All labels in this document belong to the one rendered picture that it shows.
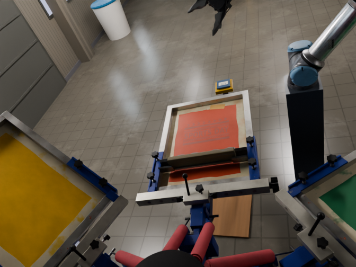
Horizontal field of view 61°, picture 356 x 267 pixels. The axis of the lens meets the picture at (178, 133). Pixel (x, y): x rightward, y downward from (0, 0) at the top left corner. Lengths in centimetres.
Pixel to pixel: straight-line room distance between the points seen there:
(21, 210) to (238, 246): 158
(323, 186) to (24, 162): 150
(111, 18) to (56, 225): 551
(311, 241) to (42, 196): 124
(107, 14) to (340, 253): 607
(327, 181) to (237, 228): 115
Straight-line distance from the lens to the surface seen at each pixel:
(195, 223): 145
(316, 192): 157
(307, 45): 164
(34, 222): 166
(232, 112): 206
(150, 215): 294
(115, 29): 681
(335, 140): 313
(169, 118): 214
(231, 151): 165
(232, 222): 262
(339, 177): 163
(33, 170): 176
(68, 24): 629
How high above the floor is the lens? 223
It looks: 39 degrees down
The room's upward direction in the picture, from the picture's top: 23 degrees counter-clockwise
